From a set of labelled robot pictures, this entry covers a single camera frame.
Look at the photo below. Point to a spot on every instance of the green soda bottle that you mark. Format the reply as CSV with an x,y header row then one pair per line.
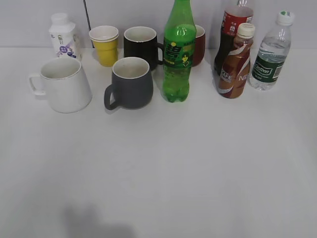
x,y
178,50

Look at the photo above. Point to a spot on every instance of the white ceramic mug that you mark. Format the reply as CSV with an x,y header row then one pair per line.
x,y
64,84

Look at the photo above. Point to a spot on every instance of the yellow paper cup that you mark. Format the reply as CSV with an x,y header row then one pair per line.
x,y
105,41

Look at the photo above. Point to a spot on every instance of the grey ceramic mug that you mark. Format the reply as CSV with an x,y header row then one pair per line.
x,y
131,84

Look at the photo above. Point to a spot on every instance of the black ceramic mug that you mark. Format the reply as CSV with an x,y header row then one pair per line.
x,y
142,42

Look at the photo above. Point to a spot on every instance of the dark red mug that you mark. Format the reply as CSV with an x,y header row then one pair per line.
x,y
200,42

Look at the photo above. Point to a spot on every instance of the brown coffee drink bottle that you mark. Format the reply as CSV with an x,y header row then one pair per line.
x,y
236,67

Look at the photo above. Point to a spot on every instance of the white yogurt drink bottle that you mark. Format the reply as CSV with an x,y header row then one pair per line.
x,y
64,36

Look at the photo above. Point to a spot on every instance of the cola bottle red label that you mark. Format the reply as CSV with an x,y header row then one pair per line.
x,y
235,13

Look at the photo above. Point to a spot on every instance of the clear water bottle green label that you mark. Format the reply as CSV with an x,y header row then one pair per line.
x,y
272,53

